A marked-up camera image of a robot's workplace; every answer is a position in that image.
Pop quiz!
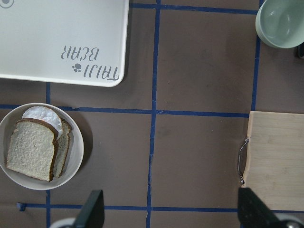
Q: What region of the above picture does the fried egg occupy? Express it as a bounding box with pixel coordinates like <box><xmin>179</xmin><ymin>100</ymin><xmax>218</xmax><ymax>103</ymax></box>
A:
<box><xmin>22</xmin><ymin>106</ymin><xmax>63</xmax><ymax>139</ymax></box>

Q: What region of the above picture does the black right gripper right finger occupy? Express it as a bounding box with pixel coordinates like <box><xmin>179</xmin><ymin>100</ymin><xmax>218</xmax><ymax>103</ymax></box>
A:
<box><xmin>237</xmin><ymin>188</ymin><xmax>282</xmax><ymax>228</ymax></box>

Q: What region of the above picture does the cream bear tray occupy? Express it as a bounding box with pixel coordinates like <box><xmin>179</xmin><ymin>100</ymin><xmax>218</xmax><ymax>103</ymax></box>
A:
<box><xmin>0</xmin><ymin>0</ymin><xmax>129</xmax><ymax>87</ymax></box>

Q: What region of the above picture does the cream round plate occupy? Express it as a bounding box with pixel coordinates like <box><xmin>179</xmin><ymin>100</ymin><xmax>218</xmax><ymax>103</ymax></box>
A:
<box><xmin>0</xmin><ymin>103</ymin><xmax>84</xmax><ymax>190</ymax></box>

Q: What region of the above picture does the green bowl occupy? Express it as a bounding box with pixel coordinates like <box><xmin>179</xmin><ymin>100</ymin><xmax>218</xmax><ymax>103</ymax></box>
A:
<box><xmin>255</xmin><ymin>0</ymin><xmax>304</xmax><ymax>48</ymax></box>

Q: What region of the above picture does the white bread slice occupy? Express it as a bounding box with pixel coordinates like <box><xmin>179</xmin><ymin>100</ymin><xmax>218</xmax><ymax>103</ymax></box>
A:
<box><xmin>6</xmin><ymin>118</ymin><xmax>58</xmax><ymax>182</ymax></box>

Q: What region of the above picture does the wooden cutting board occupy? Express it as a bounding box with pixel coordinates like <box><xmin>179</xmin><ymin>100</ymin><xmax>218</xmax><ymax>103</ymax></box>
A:
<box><xmin>243</xmin><ymin>111</ymin><xmax>304</xmax><ymax>211</ymax></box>

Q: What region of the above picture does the bread slice on plate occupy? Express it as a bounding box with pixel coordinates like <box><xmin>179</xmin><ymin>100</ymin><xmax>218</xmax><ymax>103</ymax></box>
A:
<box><xmin>53</xmin><ymin>119</ymin><xmax>71</xmax><ymax>178</ymax></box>

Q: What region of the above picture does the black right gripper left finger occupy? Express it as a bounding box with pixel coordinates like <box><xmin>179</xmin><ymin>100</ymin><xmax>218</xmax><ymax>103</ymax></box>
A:
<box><xmin>73</xmin><ymin>190</ymin><xmax>105</xmax><ymax>228</ymax></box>

